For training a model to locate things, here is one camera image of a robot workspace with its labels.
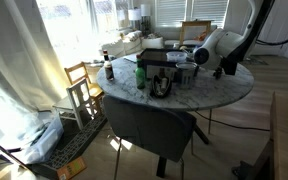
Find white sofa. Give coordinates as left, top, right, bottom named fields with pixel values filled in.
left=98, top=28, right=165, bottom=58

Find wooden child chair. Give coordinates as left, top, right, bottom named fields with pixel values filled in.
left=63, top=61, right=105, bottom=115

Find green bottle red cap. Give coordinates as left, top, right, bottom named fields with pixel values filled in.
left=134, top=54, right=147, bottom=90

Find dark sauce bottle red cap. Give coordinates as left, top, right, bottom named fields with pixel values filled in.
left=102, top=49, right=115, bottom=82

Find clear plastic storage bin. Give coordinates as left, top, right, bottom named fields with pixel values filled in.
left=13, top=115, right=65, bottom=165

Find light wooden bench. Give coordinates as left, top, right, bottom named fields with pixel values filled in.
left=232, top=91, right=288, bottom=180

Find grey upholstered chair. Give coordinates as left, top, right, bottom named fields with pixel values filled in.
left=102, top=94, right=197, bottom=180

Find black floor cable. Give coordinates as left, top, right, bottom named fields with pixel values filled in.
left=193, top=110, right=272, bottom=133

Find round clear plastic tub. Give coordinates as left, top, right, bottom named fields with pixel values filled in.
left=166, top=50, right=188, bottom=64

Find wooden chair by window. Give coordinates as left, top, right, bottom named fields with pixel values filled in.
left=178, top=19, right=215, bottom=46

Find orange plush toy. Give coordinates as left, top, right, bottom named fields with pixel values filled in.
left=196, top=29, right=215, bottom=42

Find white sheer curtain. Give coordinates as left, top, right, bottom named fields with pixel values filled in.
left=0, top=0, right=72, bottom=141

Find white child chair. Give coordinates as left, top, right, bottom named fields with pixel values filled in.
left=52, top=78, right=97, bottom=131

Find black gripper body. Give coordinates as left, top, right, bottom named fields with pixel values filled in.
left=220, top=56, right=239, bottom=76

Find clear plastic measuring cup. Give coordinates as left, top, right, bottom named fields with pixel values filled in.
left=175, top=61, right=199, bottom=90

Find white window blinds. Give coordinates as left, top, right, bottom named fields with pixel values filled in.
left=155, top=0, right=230, bottom=29

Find orange cardboard box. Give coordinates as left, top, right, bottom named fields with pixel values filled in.
left=56, top=156, right=88, bottom=180

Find black table base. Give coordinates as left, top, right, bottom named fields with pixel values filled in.
left=155, top=123, right=211, bottom=179

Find black lattice crate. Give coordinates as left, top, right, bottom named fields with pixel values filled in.
left=26, top=114, right=109, bottom=178

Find floor lamp white shade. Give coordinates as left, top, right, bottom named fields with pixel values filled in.
left=140, top=3, right=152, bottom=35
left=127, top=8, right=142, bottom=30

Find black open box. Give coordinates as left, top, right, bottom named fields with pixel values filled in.
left=139, top=48, right=193, bottom=83

